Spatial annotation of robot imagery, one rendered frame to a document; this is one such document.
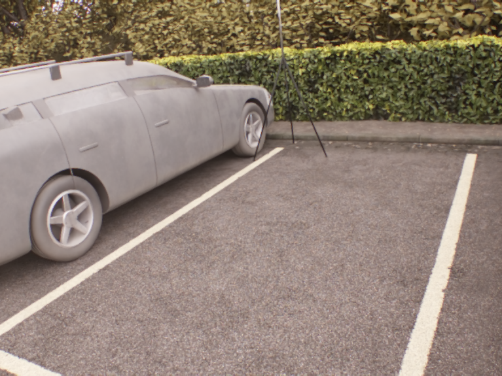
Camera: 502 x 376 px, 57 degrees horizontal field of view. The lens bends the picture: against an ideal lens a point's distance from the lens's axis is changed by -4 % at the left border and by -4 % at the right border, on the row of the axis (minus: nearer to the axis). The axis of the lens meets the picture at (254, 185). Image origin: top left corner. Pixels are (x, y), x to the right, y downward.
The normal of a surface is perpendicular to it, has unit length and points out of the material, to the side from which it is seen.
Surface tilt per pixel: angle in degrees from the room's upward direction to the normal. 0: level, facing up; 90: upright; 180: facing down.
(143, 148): 86
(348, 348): 0
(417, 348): 0
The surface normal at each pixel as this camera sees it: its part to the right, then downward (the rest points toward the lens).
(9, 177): 0.83, -0.02
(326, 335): -0.11, -0.94
